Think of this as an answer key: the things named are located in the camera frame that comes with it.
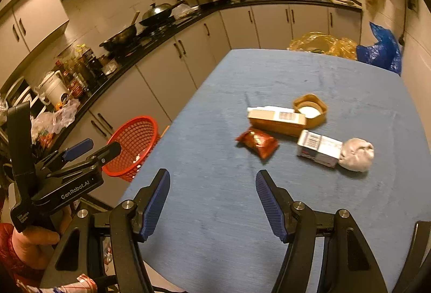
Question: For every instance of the black wall power strip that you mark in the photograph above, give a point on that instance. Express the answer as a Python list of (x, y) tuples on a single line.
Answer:
[(411, 0)]

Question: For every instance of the blue plastic bag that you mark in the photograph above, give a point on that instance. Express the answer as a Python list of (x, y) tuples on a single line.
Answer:
[(380, 50)]

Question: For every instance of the person's left hand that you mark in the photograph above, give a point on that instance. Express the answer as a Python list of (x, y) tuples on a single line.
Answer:
[(30, 245)]

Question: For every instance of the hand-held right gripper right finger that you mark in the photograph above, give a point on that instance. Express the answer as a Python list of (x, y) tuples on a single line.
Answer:
[(269, 208)]

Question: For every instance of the red plastic basket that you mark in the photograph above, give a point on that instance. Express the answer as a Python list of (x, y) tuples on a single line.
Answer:
[(134, 134)]

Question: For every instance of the grey lower kitchen cabinets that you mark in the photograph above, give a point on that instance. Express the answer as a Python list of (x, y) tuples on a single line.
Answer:
[(235, 26)]

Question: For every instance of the grey crumpled plastic ball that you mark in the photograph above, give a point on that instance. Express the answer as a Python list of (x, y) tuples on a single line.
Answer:
[(357, 155)]

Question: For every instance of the black kitchen countertop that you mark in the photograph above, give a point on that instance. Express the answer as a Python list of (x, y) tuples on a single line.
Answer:
[(208, 10)]

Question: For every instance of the group of condiment bottles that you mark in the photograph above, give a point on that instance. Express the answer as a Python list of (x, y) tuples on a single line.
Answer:
[(80, 70)]

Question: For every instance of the white rice cooker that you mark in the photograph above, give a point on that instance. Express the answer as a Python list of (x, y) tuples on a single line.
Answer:
[(54, 87)]

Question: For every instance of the brown cardboard box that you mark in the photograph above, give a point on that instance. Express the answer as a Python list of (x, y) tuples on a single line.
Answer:
[(269, 124)]

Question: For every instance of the black gas stove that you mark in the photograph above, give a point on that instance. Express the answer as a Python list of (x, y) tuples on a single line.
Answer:
[(151, 32)]

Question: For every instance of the small white carton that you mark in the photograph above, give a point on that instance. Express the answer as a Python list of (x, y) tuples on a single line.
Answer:
[(318, 148)]

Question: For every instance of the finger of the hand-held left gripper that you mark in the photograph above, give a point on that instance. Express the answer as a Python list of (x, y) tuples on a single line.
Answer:
[(107, 150), (79, 147)]

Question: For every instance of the black chair back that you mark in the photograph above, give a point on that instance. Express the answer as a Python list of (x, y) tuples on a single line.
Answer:
[(421, 252)]

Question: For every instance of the red snack packet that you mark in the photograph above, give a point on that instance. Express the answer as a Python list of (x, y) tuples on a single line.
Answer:
[(257, 141)]

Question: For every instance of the white dish rack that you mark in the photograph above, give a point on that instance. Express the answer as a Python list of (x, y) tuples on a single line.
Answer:
[(16, 94)]

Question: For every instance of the wok with metal lid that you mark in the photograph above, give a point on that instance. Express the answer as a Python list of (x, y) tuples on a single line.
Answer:
[(158, 11)]

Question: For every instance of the crumpled clear plastic bags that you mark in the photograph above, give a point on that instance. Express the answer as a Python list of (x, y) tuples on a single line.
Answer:
[(60, 116)]

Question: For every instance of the yellow plastic bag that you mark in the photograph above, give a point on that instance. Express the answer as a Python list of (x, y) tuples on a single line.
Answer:
[(320, 43)]

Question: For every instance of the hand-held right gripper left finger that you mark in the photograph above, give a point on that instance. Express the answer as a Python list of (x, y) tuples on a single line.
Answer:
[(155, 205)]

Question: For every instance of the orange stool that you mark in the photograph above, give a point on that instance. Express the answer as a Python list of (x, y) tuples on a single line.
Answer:
[(165, 131)]

